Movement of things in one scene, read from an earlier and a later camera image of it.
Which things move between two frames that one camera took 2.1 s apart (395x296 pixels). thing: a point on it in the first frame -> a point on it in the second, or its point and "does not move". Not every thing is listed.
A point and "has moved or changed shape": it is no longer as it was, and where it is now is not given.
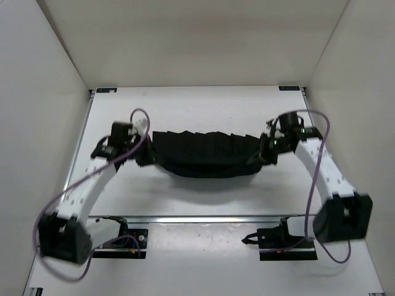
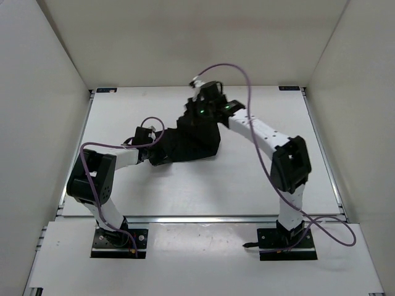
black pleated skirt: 207,155 has moved or changed shape
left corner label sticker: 106,90 does not move
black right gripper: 263,152 -> 196,103
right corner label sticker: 289,88 does not move
